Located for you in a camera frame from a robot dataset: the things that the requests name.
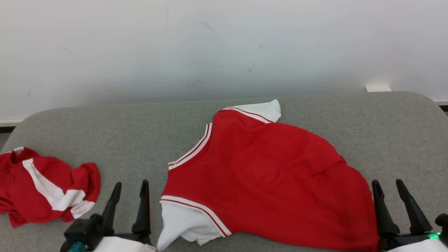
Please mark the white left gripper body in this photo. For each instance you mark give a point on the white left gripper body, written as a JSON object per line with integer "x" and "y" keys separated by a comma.
{"x": 126, "y": 245}

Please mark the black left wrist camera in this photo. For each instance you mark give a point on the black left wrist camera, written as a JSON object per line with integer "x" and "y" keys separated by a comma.
{"x": 84, "y": 231}

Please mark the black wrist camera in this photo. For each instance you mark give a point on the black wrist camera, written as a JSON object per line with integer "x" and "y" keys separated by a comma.
{"x": 84, "y": 231}
{"x": 442, "y": 222}

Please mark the red shorts with white stripe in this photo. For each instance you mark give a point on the red shorts with white stripe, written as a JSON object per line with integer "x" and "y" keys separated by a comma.
{"x": 21, "y": 196}

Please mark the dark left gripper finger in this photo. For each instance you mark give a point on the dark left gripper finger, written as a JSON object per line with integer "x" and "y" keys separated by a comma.
{"x": 111, "y": 213}
{"x": 143, "y": 213}

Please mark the red basketball jersey number 23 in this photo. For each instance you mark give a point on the red basketball jersey number 23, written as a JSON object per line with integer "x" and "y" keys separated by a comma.
{"x": 273, "y": 175}

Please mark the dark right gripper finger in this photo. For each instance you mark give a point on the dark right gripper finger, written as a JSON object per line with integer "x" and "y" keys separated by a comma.
{"x": 385, "y": 217}
{"x": 416, "y": 217}

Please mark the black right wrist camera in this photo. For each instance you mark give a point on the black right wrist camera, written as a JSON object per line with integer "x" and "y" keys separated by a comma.
{"x": 442, "y": 222}

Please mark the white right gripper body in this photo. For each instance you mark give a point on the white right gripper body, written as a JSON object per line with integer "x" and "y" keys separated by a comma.
{"x": 409, "y": 243}

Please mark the white wall socket box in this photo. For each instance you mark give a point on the white wall socket box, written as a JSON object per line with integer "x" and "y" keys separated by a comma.
{"x": 378, "y": 88}

